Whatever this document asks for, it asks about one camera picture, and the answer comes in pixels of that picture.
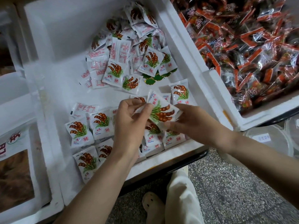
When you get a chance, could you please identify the person's left hand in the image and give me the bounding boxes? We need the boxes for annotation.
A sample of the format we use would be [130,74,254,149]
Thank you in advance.
[112,98,154,161]

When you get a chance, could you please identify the person's right hand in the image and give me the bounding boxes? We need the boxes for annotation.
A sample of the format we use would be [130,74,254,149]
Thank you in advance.
[164,104,235,151]

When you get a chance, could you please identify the white printed snack packet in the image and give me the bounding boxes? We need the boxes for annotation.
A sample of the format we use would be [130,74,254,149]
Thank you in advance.
[140,90,180,125]

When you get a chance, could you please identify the pile of white printed packets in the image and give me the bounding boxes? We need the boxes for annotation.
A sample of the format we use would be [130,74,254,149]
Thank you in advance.
[64,1,192,183]

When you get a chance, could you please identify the pile of dark red packets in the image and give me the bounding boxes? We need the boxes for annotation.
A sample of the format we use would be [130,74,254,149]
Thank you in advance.
[170,0,299,115]

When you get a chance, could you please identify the person's left forearm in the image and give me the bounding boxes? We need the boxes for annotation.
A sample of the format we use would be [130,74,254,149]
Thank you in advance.
[54,152,138,224]

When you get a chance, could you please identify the person's beige trousers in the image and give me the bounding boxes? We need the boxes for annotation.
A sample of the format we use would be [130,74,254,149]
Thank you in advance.
[164,166,206,224]

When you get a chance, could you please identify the person's left white shoe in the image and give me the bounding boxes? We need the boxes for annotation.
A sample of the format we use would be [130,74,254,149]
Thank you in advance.
[141,191,166,224]

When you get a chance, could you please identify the clear round plastic tub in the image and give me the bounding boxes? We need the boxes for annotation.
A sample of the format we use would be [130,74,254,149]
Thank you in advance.
[243,124,295,158]

